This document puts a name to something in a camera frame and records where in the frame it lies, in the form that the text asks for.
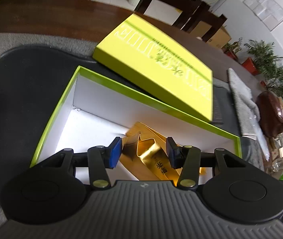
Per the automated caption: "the dark wooden chair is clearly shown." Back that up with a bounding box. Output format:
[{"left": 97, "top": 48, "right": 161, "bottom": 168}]
[{"left": 135, "top": 0, "right": 227, "bottom": 42}]

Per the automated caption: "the brown clay teapot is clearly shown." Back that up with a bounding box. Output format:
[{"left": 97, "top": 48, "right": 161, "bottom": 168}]
[{"left": 255, "top": 91, "right": 283, "bottom": 138}]

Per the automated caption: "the green open gift box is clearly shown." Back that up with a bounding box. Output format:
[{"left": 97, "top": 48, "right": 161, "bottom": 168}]
[{"left": 32, "top": 66, "right": 242, "bottom": 181}]

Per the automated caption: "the grey calligraphy table mat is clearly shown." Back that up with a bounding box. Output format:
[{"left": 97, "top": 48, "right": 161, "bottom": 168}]
[{"left": 0, "top": 33, "right": 241, "bottom": 226}]

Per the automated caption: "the yellow green box lid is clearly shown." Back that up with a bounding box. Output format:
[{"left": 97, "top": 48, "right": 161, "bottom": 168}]
[{"left": 93, "top": 14, "right": 213, "bottom": 121}]

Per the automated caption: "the cardboard box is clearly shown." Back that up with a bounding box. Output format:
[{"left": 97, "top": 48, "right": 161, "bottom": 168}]
[{"left": 190, "top": 21, "right": 231, "bottom": 49}]

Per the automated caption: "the grey folded towel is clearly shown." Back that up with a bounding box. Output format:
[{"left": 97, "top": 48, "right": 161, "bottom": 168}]
[{"left": 227, "top": 67, "right": 262, "bottom": 140}]

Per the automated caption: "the potted green plant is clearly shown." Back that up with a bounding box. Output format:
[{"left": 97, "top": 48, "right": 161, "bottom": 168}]
[{"left": 244, "top": 39, "right": 283, "bottom": 99}]

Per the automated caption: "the gold foil tea packet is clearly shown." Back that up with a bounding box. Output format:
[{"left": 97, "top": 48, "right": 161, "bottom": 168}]
[{"left": 119, "top": 121, "right": 207, "bottom": 182}]

